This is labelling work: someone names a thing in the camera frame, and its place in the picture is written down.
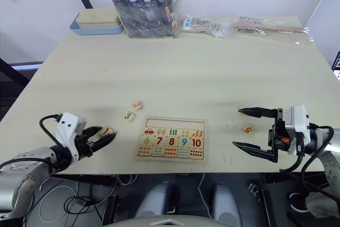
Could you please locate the wooden number 5 tile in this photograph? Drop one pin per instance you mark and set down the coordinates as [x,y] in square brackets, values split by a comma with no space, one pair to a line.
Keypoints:
[247,130]

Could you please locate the grey rounded robot leg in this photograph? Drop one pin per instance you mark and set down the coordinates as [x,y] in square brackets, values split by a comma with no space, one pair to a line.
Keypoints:
[156,200]
[225,203]

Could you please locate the green number 6 tile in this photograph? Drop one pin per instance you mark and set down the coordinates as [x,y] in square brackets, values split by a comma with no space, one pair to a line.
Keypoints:
[146,141]

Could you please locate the blue bars picture tile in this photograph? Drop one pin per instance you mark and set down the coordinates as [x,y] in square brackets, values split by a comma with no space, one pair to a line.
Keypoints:
[173,132]

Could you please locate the red number 7 tile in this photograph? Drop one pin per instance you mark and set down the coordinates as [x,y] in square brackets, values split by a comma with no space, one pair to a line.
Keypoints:
[159,141]

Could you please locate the orange carrots picture tile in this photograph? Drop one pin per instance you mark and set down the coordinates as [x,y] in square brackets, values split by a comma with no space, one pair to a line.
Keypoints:
[197,133]

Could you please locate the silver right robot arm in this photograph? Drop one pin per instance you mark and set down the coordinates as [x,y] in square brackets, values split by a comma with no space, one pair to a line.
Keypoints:
[328,147]

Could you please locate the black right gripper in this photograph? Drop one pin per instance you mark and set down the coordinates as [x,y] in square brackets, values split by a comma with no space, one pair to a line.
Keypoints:
[281,139]

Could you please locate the clear bag of dark items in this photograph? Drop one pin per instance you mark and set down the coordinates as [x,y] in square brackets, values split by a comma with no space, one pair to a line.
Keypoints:
[148,11]

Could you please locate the four dots picture tile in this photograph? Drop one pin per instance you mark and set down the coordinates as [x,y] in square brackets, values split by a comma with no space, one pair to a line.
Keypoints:
[186,133]

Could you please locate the blue number 9 tile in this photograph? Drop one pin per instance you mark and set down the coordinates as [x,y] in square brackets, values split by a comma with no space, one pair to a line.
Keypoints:
[184,142]

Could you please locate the red car picture tile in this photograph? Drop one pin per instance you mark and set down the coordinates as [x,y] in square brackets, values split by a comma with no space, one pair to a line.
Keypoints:
[149,131]

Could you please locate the red number 8 tile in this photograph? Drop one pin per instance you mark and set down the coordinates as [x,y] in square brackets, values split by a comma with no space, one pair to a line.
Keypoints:
[172,141]

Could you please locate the beige rectangular box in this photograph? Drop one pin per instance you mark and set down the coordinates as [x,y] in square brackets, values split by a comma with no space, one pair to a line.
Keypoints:
[97,18]

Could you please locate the grey robot torso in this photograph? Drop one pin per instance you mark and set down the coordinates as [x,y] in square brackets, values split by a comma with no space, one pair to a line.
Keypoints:
[164,223]

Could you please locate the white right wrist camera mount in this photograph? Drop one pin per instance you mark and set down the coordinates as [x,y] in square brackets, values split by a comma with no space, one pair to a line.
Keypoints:
[298,120]

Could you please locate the red number 10 tile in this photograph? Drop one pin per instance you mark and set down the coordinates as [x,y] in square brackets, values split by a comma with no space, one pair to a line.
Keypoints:
[197,142]

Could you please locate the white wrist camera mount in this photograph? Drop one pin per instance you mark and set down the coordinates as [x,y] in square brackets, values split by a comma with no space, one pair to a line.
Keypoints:
[298,120]
[67,128]

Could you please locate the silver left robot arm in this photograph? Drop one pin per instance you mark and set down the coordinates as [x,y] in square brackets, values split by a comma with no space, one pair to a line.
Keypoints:
[24,168]

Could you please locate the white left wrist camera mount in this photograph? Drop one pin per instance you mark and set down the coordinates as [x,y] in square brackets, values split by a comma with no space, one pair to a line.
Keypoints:
[67,128]

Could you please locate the clear bag with wooden stick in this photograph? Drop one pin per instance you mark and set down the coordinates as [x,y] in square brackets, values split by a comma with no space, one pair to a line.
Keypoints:
[265,26]

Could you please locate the white crumpled cloth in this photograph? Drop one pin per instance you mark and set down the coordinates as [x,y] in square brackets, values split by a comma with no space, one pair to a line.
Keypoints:
[321,205]

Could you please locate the wooden number puzzle board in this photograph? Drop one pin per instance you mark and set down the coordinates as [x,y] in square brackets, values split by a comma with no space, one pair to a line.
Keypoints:
[148,158]

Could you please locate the small clear bag of tiles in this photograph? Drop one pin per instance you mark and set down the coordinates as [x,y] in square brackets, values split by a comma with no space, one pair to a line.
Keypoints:
[207,26]

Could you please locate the light blue tray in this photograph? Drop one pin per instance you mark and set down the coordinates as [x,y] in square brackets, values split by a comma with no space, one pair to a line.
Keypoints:
[79,31]

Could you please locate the wooden number 3 tile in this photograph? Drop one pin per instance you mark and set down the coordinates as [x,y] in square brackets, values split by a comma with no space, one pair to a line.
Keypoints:
[128,116]

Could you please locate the wooden number 2 tile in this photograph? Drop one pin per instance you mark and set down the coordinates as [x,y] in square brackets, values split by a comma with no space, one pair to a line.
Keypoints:
[137,105]

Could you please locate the dark side furniture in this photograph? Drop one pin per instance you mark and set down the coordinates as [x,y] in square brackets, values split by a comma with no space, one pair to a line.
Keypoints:
[13,78]

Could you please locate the ice cream picture tile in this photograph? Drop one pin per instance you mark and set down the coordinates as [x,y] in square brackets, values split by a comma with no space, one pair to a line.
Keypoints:
[161,132]

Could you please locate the wooden number 1 tile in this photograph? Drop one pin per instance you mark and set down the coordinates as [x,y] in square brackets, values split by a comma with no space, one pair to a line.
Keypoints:
[105,131]

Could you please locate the black box under table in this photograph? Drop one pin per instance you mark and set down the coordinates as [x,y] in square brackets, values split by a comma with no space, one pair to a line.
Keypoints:
[111,209]

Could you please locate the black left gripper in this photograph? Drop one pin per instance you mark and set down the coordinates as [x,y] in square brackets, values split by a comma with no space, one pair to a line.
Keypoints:
[83,147]

